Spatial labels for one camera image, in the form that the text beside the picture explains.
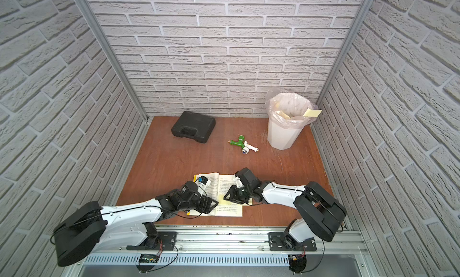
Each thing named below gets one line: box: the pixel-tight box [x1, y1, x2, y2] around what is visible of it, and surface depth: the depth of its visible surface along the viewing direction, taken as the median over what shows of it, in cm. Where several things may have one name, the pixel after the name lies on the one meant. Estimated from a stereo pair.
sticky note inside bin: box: [274, 110, 291, 120], surface depth 85 cm
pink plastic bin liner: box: [267, 92, 319, 129], surface depth 91 cm
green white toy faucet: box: [228, 134, 260, 155], surface depth 108 cm
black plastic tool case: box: [170, 110, 217, 144], surface depth 109 cm
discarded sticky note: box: [303, 107, 323, 118], surface depth 87 cm
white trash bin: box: [267, 92, 318, 151], surface depth 94 cm
